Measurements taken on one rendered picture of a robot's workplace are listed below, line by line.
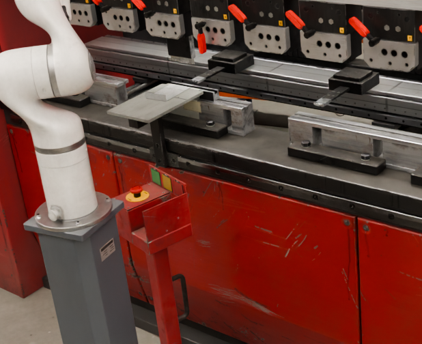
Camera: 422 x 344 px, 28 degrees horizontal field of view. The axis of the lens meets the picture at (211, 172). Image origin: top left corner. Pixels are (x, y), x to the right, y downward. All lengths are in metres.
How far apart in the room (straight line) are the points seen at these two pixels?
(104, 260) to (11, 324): 1.52
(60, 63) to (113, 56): 1.49
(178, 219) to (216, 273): 0.40
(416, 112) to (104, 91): 1.12
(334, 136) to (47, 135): 0.91
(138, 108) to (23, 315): 1.25
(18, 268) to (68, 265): 1.56
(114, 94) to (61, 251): 1.09
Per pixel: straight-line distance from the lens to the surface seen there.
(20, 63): 1.94
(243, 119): 2.70
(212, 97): 2.76
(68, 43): 1.93
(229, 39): 2.59
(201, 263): 2.93
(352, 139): 2.48
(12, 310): 3.68
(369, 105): 2.73
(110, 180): 3.07
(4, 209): 3.53
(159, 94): 2.73
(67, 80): 1.93
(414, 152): 2.39
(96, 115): 3.05
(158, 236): 2.54
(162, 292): 2.73
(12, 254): 3.62
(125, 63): 3.37
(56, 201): 2.05
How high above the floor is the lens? 1.96
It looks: 26 degrees down
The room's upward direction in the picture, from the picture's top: 7 degrees counter-clockwise
